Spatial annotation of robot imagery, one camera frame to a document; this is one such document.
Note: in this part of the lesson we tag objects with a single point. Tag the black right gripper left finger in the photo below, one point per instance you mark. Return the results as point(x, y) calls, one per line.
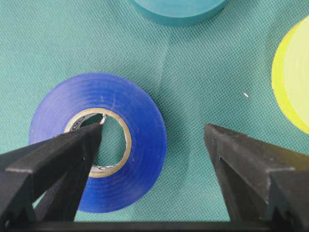
point(41, 184)

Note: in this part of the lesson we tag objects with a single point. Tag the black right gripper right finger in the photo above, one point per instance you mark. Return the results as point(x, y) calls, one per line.
point(260, 182)

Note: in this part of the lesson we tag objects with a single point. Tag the blue tape roll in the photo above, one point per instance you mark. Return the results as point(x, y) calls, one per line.
point(69, 103)

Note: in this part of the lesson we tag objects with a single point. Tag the yellow tape roll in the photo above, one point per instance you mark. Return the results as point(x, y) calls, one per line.
point(290, 75)

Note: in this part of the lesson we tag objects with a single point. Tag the teal tape roll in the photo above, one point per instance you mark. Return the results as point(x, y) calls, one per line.
point(178, 13)

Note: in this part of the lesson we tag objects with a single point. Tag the green table cloth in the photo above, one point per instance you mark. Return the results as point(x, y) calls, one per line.
point(216, 72)

